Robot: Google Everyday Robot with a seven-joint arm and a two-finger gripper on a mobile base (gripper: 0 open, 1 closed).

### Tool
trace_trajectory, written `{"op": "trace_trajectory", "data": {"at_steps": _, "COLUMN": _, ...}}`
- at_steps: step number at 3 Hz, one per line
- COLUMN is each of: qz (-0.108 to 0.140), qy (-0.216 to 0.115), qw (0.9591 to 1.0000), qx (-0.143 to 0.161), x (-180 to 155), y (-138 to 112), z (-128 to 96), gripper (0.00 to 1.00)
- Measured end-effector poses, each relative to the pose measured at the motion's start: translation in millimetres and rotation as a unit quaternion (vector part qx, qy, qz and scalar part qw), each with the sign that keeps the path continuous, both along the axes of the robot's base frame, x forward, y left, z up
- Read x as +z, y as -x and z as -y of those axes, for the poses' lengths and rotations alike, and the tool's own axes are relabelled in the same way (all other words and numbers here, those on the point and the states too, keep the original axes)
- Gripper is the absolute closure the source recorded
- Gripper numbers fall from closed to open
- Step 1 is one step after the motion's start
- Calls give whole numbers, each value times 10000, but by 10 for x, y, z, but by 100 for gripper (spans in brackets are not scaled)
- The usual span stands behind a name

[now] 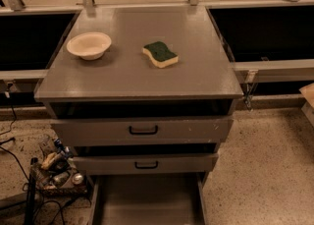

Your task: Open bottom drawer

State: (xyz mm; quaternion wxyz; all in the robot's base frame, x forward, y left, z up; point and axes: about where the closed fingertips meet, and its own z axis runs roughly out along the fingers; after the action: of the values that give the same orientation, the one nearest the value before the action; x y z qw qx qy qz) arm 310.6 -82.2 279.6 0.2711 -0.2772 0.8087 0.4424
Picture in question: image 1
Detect green yellow sponge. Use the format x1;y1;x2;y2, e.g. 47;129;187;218
142;41;179;69

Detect silver can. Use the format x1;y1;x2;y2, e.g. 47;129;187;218
72;173;84;186

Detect grey middle drawer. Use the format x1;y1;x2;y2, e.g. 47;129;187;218
74;153;218;175

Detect grey top drawer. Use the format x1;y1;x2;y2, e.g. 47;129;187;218
51;117;233;146

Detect grey drawer cabinet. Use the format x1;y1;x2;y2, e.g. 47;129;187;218
33;5;244;197

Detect grey bottom drawer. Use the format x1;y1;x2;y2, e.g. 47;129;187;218
88;173;208;225

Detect tray of cluttered items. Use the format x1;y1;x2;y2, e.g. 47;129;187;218
30;135;88;197

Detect wooden box at right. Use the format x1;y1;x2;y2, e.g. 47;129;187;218
299;83;314;127

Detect grey drawer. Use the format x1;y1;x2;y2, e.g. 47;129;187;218
88;173;208;225
51;117;233;146
74;153;218;175

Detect white bowl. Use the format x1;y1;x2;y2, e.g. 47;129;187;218
67;32;112;61

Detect black cables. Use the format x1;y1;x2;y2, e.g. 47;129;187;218
0;83;94;225

